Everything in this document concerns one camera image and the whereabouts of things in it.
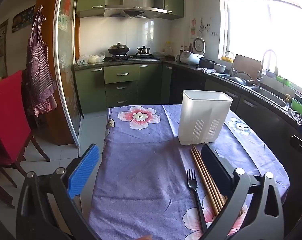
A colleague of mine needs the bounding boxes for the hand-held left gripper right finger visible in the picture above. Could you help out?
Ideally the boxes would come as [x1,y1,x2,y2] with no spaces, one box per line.
[200,142,285,240]

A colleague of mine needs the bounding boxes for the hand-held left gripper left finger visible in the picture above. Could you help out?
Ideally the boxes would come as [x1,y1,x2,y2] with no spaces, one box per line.
[16,144,109,240]

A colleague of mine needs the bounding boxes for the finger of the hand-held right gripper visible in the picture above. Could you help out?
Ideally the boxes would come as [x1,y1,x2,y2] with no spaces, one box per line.
[290,135,302,160]

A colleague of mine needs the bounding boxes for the black plastic fork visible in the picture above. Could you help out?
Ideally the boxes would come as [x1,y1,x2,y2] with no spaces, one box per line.
[186,169,208,233]

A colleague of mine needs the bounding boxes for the white plastic utensil holder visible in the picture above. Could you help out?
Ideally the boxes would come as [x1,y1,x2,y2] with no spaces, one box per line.
[178,89,234,146]

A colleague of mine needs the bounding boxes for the crumpled clear plastic wrap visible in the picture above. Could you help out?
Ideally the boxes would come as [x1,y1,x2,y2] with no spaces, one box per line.
[289,109,302,128]

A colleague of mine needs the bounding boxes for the green plastic basin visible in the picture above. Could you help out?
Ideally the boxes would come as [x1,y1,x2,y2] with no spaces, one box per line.
[291,97,302,115]

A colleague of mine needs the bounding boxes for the purple floral tablecloth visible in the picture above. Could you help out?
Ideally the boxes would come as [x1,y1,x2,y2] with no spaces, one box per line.
[88,104,290,240]

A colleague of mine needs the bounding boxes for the steel sink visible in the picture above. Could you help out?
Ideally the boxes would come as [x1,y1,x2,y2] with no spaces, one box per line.
[251,87,289,110]

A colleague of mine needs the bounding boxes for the green plastic container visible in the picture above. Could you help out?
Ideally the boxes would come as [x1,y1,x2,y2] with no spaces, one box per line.
[276,75,292,87]

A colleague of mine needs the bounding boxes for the green lower kitchen cabinets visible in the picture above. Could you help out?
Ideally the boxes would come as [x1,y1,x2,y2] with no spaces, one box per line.
[74,64,166,115]

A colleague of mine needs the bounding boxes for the dark pan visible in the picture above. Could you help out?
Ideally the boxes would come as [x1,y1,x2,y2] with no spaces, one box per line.
[229,72,254,86]

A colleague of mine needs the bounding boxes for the steel faucet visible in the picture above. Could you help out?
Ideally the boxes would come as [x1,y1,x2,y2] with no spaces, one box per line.
[256,49,278,88]

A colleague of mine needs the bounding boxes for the red covered wooden chair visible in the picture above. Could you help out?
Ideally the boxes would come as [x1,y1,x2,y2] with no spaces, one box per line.
[0,70,51,188]

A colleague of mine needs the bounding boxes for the dark cutting board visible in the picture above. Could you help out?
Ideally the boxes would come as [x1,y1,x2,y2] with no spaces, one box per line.
[233,54,262,74]

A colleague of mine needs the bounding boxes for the grey dish cloth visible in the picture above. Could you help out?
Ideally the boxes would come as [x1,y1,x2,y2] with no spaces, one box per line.
[195,67,216,74]

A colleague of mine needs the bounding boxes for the decorated glass sliding door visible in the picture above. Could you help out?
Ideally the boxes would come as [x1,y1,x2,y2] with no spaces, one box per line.
[52,0,81,148]

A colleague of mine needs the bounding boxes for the black inner pot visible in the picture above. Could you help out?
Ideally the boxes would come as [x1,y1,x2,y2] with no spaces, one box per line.
[199,59,216,70]

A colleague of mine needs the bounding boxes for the checked apron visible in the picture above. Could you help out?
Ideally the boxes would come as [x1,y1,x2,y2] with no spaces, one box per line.
[26,6,58,117]

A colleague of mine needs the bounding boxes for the yellow basket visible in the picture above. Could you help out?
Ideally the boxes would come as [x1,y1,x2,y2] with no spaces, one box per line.
[220,51,235,63]

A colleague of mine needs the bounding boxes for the white plastic bag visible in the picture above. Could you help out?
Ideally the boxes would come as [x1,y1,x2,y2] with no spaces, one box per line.
[88,52,106,63]

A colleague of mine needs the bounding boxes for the white rice cooker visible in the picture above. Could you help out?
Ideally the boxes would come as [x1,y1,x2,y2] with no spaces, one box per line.
[180,37,206,65]

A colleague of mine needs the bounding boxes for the gas stove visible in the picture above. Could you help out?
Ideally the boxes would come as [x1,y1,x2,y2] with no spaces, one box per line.
[108,54,160,62]

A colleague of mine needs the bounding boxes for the black wok with lid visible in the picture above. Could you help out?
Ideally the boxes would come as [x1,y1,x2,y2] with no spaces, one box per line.
[108,42,130,56]

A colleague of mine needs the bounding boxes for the steel range hood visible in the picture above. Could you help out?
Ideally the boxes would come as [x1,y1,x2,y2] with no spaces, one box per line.
[103,0,168,19]

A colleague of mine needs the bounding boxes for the wall hung kitchen tools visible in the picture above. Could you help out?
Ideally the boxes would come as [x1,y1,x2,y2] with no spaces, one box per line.
[191,17,218,37]

